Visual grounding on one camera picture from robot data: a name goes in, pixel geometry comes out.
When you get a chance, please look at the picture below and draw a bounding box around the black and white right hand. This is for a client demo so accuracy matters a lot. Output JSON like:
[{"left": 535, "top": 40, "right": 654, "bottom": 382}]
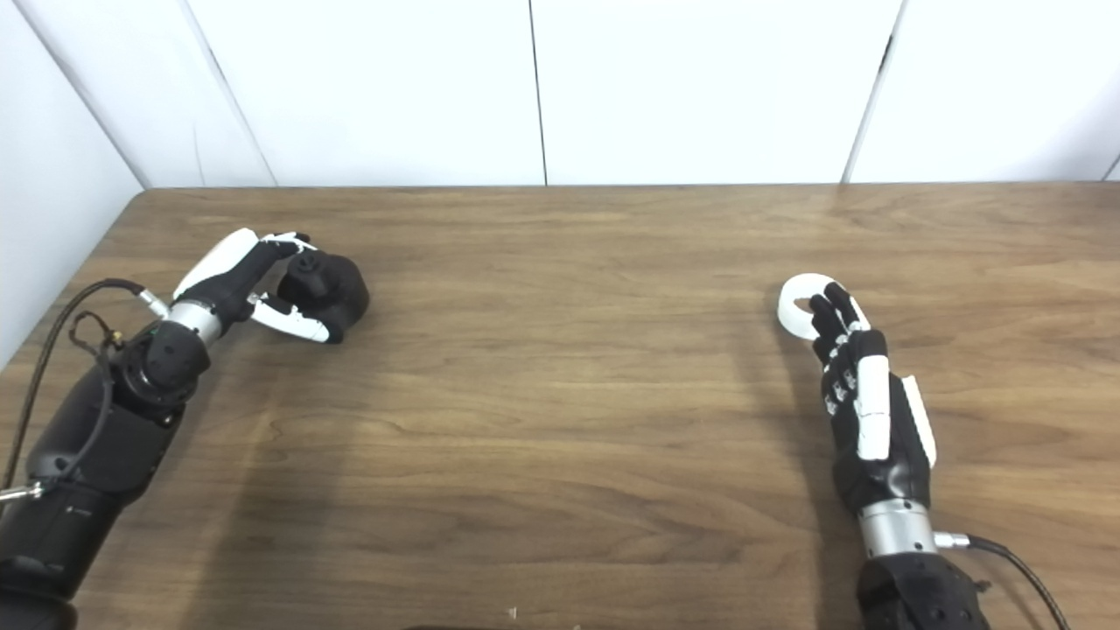
[{"left": 809, "top": 282, "right": 937, "bottom": 514}]

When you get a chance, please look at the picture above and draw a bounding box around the black and white left hand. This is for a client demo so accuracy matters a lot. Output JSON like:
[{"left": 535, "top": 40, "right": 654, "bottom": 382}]
[{"left": 166, "top": 229, "right": 344, "bottom": 344}]

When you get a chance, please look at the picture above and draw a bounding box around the round black stepped part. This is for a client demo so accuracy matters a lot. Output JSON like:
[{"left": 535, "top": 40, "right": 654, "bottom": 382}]
[{"left": 276, "top": 251, "right": 370, "bottom": 344}]

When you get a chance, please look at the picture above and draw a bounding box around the white plastic ring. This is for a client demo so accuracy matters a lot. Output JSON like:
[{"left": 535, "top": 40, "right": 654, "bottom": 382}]
[{"left": 778, "top": 273, "right": 872, "bottom": 335}]

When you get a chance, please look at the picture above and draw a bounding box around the thin left arm wire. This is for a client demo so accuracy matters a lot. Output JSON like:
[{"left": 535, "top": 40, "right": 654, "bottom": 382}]
[{"left": 68, "top": 311, "right": 123, "bottom": 360}]

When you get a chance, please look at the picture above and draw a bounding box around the thick black right wrist cable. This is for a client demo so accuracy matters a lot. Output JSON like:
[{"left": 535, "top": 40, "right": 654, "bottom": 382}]
[{"left": 934, "top": 530, "right": 1074, "bottom": 630}]

